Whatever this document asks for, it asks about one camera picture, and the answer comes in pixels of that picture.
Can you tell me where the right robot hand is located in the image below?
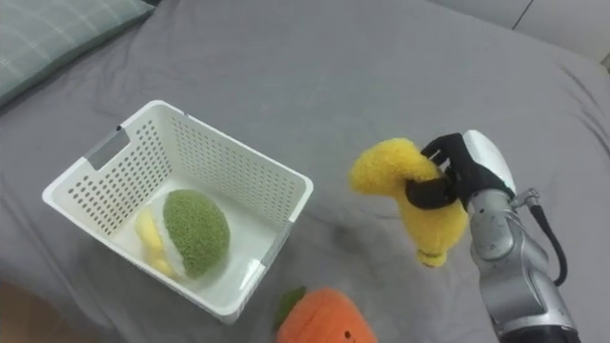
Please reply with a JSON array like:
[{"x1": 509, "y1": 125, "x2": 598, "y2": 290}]
[{"x1": 404, "y1": 129, "x2": 518, "y2": 212}]

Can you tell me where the yellow banana soft toy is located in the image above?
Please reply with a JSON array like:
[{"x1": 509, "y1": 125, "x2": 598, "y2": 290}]
[{"x1": 348, "y1": 137, "x2": 470, "y2": 269}]

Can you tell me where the grey bed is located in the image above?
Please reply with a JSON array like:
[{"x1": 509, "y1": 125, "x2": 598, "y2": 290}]
[{"x1": 0, "y1": 0, "x2": 610, "y2": 343}]

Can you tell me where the orange carrot soft toy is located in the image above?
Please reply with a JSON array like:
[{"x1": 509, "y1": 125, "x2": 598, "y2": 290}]
[{"x1": 273, "y1": 285, "x2": 379, "y2": 343}]

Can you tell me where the white perforated plastic basket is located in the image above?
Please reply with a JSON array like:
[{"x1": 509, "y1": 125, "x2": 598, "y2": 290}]
[{"x1": 41, "y1": 99, "x2": 315, "y2": 326}]

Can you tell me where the green melon slice soft toy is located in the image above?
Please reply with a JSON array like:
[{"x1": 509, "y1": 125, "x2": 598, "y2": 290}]
[{"x1": 134, "y1": 188, "x2": 232, "y2": 280}]

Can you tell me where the green checked pillow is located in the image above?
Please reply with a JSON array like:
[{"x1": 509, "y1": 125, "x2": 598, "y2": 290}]
[{"x1": 0, "y1": 0, "x2": 156, "y2": 109}]

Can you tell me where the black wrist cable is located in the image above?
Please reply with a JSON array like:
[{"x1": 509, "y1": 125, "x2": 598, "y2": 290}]
[{"x1": 513, "y1": 188, "x2": 569, "y2": 288}]

